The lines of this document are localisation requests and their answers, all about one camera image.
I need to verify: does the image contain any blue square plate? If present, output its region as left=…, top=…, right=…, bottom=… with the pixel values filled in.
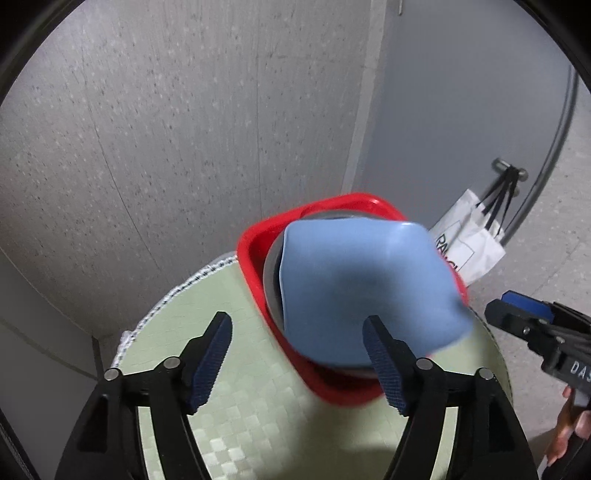
left=279, top=217, right=473, bottom=369

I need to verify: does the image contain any person's right hand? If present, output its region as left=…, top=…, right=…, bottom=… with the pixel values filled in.
left=545, top=386, right=591, bottom=465

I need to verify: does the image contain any red plastic tub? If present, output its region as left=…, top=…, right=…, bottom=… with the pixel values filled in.
left=238, top=193, right=468, bottom=406

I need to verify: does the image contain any green checkered table mat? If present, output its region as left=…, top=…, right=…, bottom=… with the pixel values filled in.
left=110, top=253, right=514, bottom=480

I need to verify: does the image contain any white tote bag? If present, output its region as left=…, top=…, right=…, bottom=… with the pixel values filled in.
left=430, top=189, right=505, bottom=286

